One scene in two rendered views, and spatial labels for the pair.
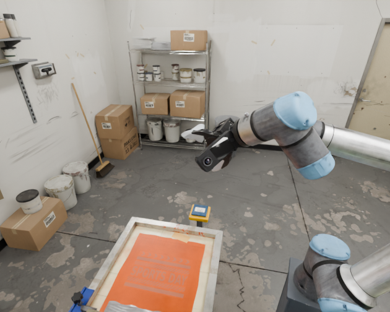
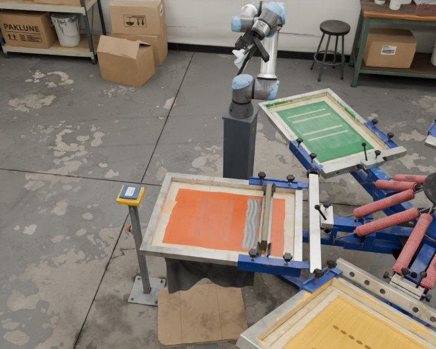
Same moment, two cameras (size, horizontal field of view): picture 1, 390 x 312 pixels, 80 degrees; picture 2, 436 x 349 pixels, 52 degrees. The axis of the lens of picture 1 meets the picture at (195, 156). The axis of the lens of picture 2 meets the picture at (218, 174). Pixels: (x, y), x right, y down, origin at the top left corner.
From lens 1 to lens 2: 210 cm
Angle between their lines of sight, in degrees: 73
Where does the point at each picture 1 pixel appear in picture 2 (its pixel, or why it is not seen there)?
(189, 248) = (183, 199)
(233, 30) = not seen: outside the picture
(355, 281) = (270, 74)
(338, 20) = not seen: outside the picture
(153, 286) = (225, 219)
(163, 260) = (198, 217)
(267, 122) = (274, 20)
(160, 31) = not seen: outside the picture
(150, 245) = (180, 230)
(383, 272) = (273, 59)
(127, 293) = (233, 237)
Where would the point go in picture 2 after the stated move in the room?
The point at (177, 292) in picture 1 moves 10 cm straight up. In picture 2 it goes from (229, 203) to (230, 190)
